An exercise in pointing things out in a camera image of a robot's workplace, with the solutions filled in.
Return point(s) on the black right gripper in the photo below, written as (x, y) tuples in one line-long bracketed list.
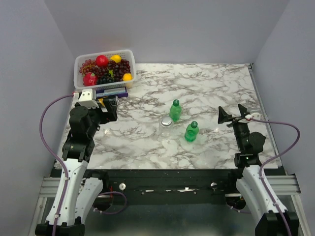
[(223, 117)]

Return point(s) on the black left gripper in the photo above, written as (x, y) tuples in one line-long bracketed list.
[(106, 116)]

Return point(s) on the green bottle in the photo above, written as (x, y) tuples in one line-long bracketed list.
[(191, 131), (175, 110)]

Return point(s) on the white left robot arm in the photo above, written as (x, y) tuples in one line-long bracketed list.
[(72, 201)]

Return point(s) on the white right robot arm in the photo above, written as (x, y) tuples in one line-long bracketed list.
[(271, 216)]

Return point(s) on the black drink can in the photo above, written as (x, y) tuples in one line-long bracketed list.
[(108, 101)]

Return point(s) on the purple flat box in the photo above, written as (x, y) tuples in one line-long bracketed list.
[(119, 92)]

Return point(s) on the pink dragon fruit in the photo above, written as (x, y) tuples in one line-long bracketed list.
[(89, 79)]

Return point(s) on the black grape bunch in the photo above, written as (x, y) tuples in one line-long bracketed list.
[(105, 79)]

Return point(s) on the yellow lemon front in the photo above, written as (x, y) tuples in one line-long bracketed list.
[(127, 77)]

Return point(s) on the yellow lemon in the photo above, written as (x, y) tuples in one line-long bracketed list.
[(127, 77), (116, 58)]

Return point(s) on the dark red grape bunch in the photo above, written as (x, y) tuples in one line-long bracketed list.
[(115, 69)]

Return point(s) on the red grape bunch left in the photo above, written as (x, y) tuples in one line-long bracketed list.
[(88, 66)]

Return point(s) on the red apple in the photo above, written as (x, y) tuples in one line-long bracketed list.
[(101, 61)]

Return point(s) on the yellow lemon back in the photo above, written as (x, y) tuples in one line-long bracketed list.
[(116, 58)]

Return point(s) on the clear glass jar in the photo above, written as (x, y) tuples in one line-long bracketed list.
[(165, 125)]

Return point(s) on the white plastic basket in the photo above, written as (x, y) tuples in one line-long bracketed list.
[(125, 54)]

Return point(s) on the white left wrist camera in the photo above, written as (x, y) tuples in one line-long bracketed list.
[(88, 99)]

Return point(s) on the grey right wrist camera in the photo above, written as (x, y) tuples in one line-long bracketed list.
[(253, 114)]

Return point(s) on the black base frame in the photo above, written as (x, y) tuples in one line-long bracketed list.
[(169, 187)]

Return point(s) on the aluminium rail left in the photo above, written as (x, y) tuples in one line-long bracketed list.
[(49, 187)]

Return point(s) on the aluminium rail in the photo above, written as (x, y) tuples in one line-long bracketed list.
[(49, 187), (284, 185)]

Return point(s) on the aluminium rail right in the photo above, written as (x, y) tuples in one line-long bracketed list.
[(284, 185)]

